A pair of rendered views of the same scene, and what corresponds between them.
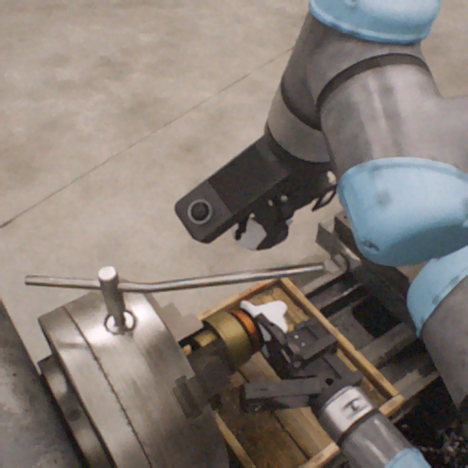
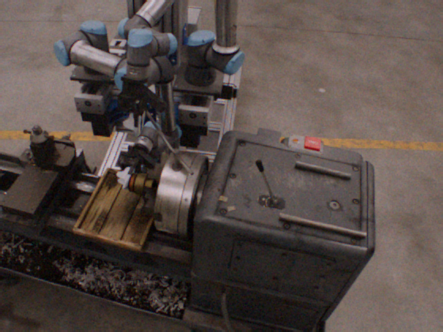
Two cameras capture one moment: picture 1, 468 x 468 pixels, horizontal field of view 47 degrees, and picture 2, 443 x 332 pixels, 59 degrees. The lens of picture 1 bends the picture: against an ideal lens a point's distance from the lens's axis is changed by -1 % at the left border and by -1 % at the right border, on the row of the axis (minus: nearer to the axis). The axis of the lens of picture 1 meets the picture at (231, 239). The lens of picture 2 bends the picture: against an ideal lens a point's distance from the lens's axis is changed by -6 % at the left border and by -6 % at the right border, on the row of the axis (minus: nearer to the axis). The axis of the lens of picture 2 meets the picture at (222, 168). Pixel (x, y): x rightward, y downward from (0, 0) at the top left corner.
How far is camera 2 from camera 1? 1.44 m
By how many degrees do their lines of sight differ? 79
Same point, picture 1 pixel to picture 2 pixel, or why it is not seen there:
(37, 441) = (221, 156)
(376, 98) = (160, 37)
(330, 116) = (161, 47)
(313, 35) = (149, 46)
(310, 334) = (125, 159)
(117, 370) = (190, 158)
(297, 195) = not seen: hidden behind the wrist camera
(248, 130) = not seen: outside the picture
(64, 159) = not seen: outside the picture
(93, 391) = (199, 159)
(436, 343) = (150, 79)
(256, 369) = (126, 213)
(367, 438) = (149, 133)
